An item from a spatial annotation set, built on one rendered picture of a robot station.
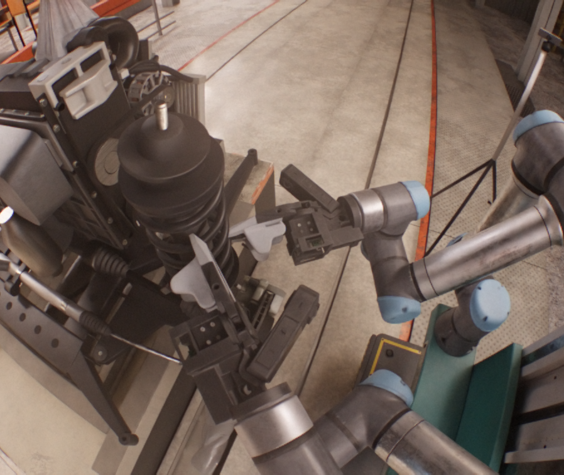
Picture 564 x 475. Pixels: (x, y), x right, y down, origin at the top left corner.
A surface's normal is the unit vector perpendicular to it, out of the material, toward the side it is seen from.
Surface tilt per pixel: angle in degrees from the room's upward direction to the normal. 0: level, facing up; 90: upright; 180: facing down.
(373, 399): 25
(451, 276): 57
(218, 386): 9
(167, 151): 79
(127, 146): 14
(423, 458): 36
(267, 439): 19
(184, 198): 6
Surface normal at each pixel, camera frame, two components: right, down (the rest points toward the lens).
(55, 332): -0.01, -0.57
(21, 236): 0.67, 0.09
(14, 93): -0.36, 0.69
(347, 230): 0.11, -0.37
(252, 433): -0.47, -0.17
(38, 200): 0.74, 0.54
